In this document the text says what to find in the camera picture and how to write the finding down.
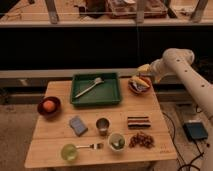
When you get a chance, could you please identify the orange fruit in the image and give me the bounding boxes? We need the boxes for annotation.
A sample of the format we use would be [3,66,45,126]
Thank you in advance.
[43,100,55,112]

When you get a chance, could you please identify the silver fork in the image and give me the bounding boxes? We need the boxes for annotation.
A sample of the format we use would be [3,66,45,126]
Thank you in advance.
[77,143,104,150]

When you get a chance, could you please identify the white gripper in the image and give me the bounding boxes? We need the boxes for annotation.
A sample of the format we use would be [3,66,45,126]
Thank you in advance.
[137,59,167,82]

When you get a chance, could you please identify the red-brown bowl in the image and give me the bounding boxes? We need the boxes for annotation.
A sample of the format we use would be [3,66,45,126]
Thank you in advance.
[128,76,151,95]

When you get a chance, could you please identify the striped chocolate wafer block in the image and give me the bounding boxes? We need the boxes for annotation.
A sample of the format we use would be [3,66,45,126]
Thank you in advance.
[127,116,151,129]

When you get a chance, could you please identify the green plastic tray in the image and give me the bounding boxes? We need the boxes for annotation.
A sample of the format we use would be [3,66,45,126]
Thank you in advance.
[70,73,122,107]

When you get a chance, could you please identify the blue sponge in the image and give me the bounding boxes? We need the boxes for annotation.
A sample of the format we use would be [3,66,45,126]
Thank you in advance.
[69,116,88,136]

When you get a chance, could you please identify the blue and white towel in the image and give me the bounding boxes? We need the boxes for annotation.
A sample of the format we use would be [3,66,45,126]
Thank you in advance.
[132,82,148,93]

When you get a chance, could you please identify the small metal cup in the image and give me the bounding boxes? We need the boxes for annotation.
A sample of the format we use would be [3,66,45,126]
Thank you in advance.
[96,118,110,136]

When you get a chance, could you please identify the yellow banana in bowl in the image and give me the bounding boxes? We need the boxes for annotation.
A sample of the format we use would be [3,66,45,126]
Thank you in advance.
[131,76,150,88]

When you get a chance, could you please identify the white cup with greens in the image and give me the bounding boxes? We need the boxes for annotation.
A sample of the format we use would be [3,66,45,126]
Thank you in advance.
[108,133,126,152]

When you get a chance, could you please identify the black floor cable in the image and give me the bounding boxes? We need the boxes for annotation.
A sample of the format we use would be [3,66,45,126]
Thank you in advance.
[162,111,208,171]

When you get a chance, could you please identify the green bowl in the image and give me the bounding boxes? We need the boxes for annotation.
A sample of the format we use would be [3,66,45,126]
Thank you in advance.
[61,144,78,162]

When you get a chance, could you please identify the pile of brown nuts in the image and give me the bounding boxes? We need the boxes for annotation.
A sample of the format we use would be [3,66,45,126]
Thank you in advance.
[129,132,154,148]

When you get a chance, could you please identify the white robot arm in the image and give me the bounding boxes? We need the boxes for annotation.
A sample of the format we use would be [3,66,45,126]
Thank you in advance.
[137,48,213,171]

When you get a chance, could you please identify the black box on floor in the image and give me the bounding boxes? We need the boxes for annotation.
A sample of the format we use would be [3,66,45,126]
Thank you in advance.
[183,122,208,141]

